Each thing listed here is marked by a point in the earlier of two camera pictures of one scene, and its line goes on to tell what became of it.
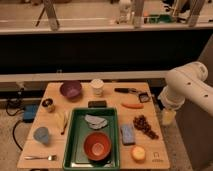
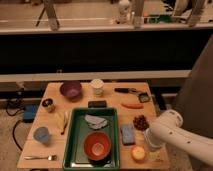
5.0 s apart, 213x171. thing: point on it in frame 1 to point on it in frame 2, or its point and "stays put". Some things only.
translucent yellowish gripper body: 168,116 to 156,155
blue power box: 29,113 stays put
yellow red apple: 138,153 stays put
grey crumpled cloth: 95,122 stays put
